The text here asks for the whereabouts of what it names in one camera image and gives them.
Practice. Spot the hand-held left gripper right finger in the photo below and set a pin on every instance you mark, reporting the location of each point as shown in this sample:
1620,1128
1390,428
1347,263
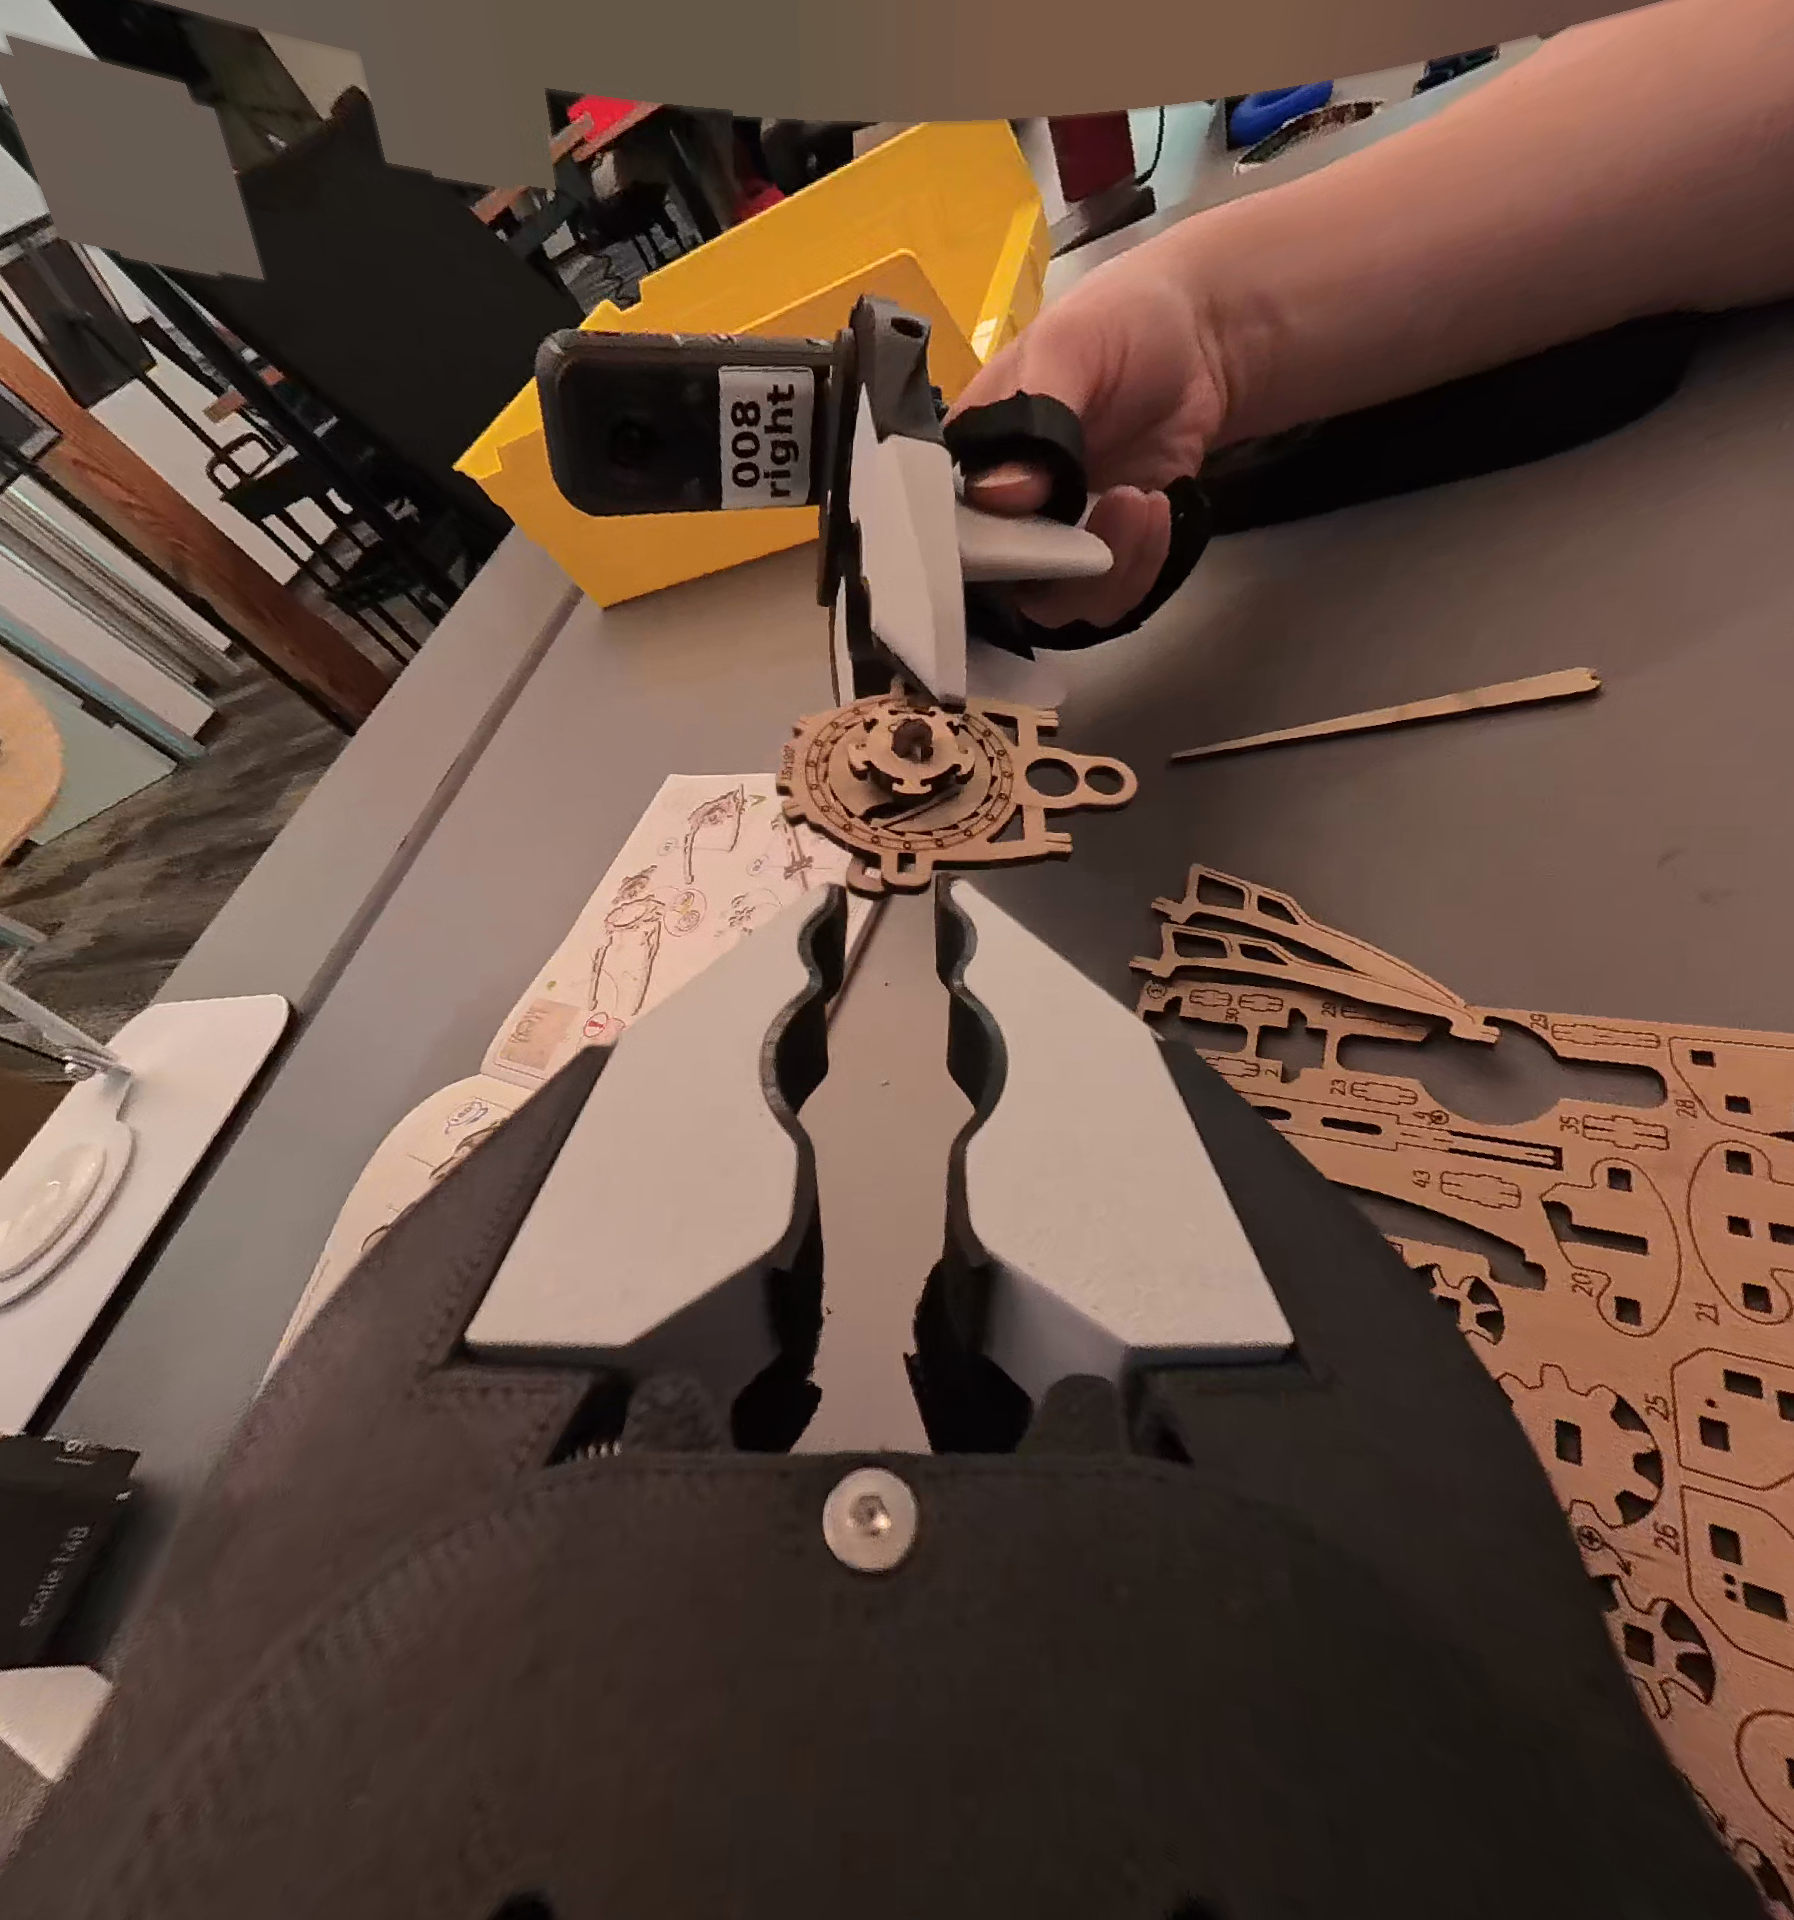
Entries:
1106,1185

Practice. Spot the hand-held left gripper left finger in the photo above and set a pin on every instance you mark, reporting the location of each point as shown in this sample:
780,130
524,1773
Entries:
657,1185

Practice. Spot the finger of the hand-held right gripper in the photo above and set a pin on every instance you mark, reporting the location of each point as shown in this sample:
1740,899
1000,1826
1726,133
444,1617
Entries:
913,555
1026,542

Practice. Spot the round wooden gear model assembly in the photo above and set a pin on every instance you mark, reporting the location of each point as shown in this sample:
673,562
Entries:
913,788

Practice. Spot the person's right forearm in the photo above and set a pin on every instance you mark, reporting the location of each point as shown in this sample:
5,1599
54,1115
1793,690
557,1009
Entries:
1513,211

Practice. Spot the black model kit box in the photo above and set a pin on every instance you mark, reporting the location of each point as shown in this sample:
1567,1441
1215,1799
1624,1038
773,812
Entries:
28,1545

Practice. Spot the person's right hand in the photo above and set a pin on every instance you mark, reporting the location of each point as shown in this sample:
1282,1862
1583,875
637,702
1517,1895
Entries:
1123,359

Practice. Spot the paper instruction booklet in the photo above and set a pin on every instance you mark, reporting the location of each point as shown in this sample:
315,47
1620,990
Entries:
644,930

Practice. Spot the yellow plastic bin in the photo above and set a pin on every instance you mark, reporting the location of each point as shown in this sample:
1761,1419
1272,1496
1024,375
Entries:
837,239

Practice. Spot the black metal chairs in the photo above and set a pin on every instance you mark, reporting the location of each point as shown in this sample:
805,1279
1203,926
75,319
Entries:
342,494

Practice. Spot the thin pointed wooden stick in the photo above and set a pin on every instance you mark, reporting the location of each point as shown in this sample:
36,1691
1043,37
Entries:
1392,717

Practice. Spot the wooden part sheet with long cutouts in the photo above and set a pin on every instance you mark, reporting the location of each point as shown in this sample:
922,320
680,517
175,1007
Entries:
1513,1096

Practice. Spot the white stand base with lens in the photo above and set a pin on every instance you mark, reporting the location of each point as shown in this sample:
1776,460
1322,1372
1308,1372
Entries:
118,1171

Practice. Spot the wooden part sheet with gears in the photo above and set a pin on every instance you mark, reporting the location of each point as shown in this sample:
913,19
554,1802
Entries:
1708,1501

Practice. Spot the round wooden table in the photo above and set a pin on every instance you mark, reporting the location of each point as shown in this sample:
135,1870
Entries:
5,676

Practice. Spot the white box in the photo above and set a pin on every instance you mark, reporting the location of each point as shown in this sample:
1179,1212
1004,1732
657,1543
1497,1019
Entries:
13,1711

